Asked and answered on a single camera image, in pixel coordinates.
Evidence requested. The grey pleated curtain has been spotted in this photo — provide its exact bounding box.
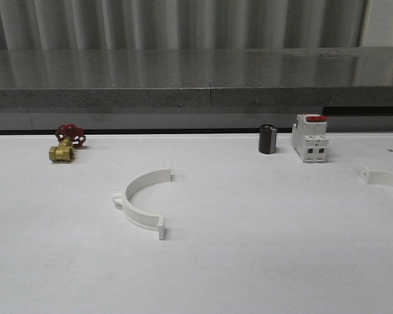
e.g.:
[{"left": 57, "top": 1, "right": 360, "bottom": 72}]
[{"left": 0, "top": 1, "right": 393, "bottom": 50}]

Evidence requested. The white half pipe clamp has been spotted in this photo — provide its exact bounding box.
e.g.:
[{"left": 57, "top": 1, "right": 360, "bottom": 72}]
[
  {"left": 112, "top": 167, "right": 172, "bottom": 240},
  {"left": 359, "top": 167, "right": 393, "bottom": 188}
]

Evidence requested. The dark brown cylindrical capacitor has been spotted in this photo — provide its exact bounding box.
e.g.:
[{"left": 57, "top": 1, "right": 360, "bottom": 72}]
[{"left": 258, "top": 124, "right": 277, "bottom": 154}]

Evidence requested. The brass valve red handwheel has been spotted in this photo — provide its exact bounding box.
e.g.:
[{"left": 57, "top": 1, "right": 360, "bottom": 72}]
[{"left": 48, "top": 124, "right": 86, "bottom": 162}]

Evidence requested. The grey stone counter shelf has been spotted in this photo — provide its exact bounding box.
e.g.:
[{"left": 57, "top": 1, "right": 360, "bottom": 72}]
[{"left": 0, "top": 48, "right": 393, "bottom": 134}]

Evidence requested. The white circuit breaker red switch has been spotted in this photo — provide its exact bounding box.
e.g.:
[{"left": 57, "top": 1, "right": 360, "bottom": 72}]
[{"left": 291, "top": 114, "right": 329, "bottom": 163}]

